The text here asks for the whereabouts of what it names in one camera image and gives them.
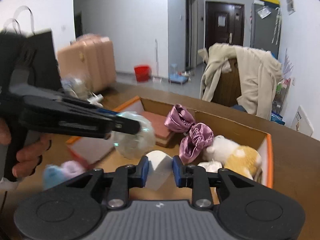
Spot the red bucket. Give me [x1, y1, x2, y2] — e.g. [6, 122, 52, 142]
[134, 64, 151, 82]

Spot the white broom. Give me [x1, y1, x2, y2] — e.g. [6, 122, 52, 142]
[152, 39, 162, 83]

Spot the white foam cylinder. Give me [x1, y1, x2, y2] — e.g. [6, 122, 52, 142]
[145, 150, 173, 191]

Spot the blue plush toy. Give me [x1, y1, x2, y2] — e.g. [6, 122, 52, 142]
[42, 165, 65, 190]

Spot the blue pet feeder tray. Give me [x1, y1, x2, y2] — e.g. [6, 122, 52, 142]
[169, 63, 188, 85]

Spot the wooden chair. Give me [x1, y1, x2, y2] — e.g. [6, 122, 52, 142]
[211, 58, 247, 113]

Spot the pink foam block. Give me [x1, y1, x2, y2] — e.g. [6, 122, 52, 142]
[141, 111, 175, 147]

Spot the white small bottle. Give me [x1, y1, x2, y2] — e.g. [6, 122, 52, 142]
[87, 93, 104, 107]

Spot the white leaning board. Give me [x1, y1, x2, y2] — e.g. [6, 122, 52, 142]
[290, 105, 314, 137]

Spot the pink satin bow scrunchie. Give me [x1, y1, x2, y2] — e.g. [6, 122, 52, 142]
[164, 104, 214, 165]

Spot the grey refrigerator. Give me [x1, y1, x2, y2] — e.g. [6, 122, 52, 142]
[250, 0, 281, 59]

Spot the black paper bag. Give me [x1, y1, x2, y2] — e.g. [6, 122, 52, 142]
[1, 5, 62, 92]

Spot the purple fabric pouch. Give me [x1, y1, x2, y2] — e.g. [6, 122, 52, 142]
[61, 160, 86, 180]

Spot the person's left hand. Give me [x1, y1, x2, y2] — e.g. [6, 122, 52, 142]
[12, 133, 52, 178]

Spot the pink suitcase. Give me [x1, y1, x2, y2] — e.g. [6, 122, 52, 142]
[57, 34, 116, 92]

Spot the white and yellow plush toy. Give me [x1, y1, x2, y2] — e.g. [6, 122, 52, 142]
[202, 135, 262, 180]

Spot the white tissue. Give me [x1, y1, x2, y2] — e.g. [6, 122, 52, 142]
[198, 160, 223, 173]

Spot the orange cardboard box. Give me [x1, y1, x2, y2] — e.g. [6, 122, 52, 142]
[66, 97, 273, 190]

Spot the dark brown entrance door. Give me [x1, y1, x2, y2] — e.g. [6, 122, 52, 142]
[204, 1, 245, 49]

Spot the beige coat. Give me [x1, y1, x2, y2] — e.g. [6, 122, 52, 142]
[198, 43, 283, 120]

